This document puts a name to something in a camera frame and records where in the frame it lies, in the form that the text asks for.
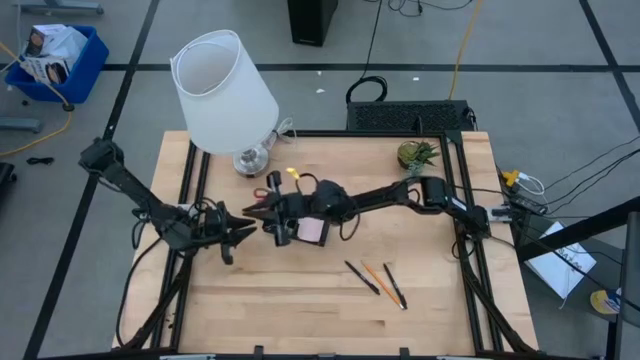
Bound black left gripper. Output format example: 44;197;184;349
198;202;258;266

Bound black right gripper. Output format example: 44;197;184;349
242;170;321;248

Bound pale pink sticky note pad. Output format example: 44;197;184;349
297;217;326;245

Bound black pen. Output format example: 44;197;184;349
382;262;409;311
344;259;381;296

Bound black mesh desk organizer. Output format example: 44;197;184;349
259;192;332;249

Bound white shade silver table lamp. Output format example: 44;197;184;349
168;28;280;179

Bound potted succulent plant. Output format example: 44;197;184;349
397;139;441;177

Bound black mesh top computer case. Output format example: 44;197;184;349
345;99;476;134

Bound black computer tower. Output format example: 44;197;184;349
286;0;339;48

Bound blue plastic bin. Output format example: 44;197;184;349
4;24;110;105

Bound grey table foot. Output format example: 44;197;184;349
12;0;105;16
0;117;42;134

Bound white printed carton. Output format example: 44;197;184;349
24;23;89;61
20;55;71;85

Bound white paper booklet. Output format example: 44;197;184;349
524;220;598;300

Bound black desk beam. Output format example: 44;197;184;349
514;194;640;264

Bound clear lamp cable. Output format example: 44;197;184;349
262;117;297;151

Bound black aluminium table frame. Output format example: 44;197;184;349
112;129;539;360

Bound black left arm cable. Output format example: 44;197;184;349
114;234;169;349

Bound coiled black cable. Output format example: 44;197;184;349
344;0;389;104

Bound yellow floor cable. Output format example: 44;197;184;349
0;42;74;159

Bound yellow hanging cord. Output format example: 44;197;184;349
447;0;484;100

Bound black floor cables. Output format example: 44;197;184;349
544;133;640;216

